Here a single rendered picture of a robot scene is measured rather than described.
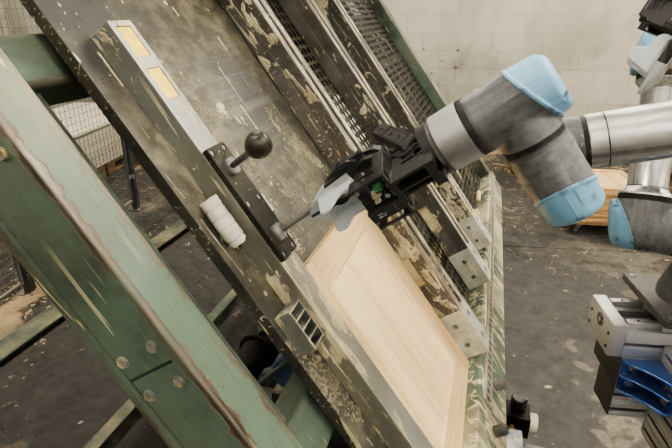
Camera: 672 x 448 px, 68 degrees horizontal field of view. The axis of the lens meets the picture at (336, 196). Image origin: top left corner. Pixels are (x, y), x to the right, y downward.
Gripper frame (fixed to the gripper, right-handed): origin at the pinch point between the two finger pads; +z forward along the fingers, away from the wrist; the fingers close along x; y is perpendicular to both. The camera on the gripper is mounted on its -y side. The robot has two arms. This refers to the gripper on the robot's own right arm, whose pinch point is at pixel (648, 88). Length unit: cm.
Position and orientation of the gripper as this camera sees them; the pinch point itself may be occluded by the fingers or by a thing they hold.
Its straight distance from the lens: 96.0
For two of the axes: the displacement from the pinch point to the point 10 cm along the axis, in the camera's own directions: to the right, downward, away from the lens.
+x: -5.0, -0.4, -8.6
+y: -7.2, -5.4, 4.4
